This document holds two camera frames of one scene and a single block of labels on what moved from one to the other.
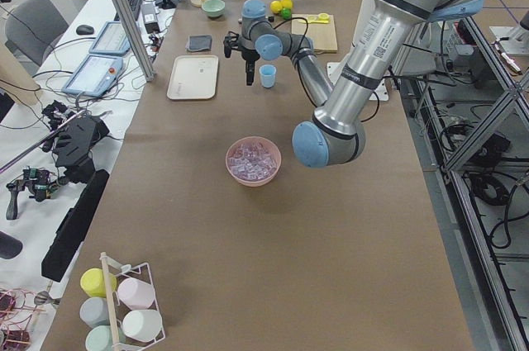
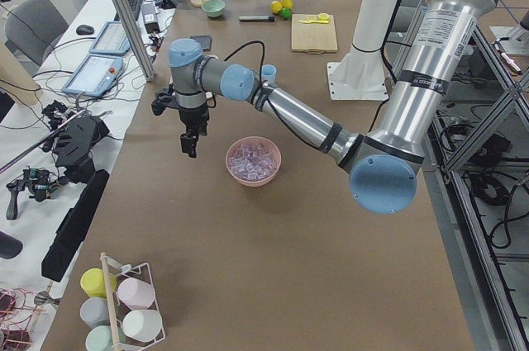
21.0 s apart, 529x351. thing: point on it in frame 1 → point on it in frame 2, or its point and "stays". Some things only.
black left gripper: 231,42 → 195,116
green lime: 286,13 stays
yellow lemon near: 275,6 stays
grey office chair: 32,25 stays
